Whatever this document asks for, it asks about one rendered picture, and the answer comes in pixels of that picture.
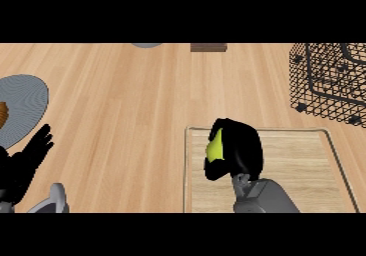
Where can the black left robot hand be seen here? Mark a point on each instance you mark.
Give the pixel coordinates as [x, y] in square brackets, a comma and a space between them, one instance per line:
[21, 165]

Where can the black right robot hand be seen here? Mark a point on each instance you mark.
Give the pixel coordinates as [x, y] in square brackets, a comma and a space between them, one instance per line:
[243, 150]

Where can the yellow-green pear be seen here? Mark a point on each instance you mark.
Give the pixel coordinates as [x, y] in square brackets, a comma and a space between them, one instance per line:
[216, 150]

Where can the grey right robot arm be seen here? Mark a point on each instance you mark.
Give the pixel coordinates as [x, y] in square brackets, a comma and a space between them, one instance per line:
[262, 196]

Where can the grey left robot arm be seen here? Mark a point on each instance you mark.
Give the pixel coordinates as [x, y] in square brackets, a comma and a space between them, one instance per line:
[48, 201]

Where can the pale wooden tray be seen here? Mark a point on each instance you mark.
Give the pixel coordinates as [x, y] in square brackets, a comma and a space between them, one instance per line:
[299, 170]

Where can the grey round plate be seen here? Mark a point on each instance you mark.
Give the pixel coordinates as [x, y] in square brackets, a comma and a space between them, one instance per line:
[21, 106]

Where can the brown wooden block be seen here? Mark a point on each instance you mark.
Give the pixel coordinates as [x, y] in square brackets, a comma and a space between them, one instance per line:
[209, 47]

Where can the grey round object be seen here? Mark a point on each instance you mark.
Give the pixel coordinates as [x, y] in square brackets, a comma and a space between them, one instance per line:
[147, 45]

